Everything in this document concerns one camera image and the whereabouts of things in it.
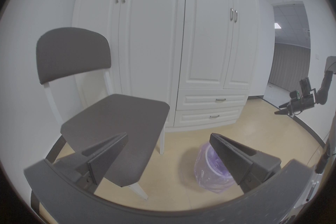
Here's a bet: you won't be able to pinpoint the purple plastic bag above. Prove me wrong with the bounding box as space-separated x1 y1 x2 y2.
194 142 237 194

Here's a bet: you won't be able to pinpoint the white wardrobe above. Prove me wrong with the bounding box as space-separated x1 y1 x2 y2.
71 0 260 129

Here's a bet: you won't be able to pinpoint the white chair grey cushions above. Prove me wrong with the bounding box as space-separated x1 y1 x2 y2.
36 27 170 201

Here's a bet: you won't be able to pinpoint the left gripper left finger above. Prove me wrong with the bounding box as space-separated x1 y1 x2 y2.
54 132 129 195

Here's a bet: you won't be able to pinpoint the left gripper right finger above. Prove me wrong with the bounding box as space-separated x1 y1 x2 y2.
209 133 282 193

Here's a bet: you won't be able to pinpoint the grey curtain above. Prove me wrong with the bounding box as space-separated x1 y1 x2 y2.
270 42 311 93

